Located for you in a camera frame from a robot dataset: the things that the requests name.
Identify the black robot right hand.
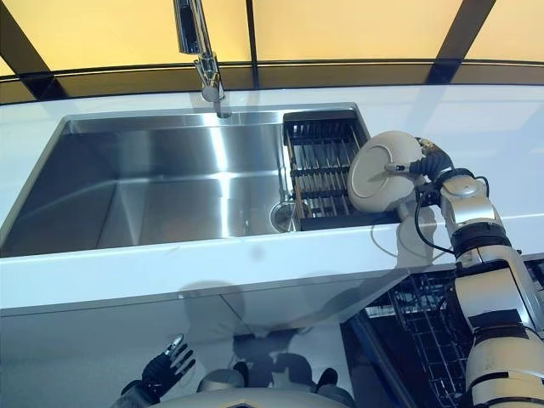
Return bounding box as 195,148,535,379
383,135,454,182

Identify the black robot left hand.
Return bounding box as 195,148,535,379
142,334,197,394

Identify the beige ceramic bowl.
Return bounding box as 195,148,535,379
347,130,426,213

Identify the open dishwasher door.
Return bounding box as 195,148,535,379
339,309,426,408

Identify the silver robot left leg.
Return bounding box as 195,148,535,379
198,360,250,394

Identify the silver robot leg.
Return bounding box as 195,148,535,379
316,367,354,397
198,360,250,394

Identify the white glossy cabinet door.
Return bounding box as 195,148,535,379
220,275,409,337
0,292,256,408

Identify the grey robot torso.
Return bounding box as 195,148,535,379
156,384,354,408

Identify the black sink drying rack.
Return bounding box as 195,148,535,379
282,108,403,232

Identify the steel sink drain strainer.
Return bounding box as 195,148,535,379
269,201,298,233

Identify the silver robot right leg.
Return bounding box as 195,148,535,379
316,367,354,397

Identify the stainless steel sink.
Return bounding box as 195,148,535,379
0,101,403,258

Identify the chrome kitchen faucet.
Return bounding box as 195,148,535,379
173,0,233,119

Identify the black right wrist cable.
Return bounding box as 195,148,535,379
414,186,456,254

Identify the dishwasher lower wire rack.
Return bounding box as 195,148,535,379
369,271,473,408

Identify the black window frame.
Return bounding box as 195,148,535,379
0,0,544,105

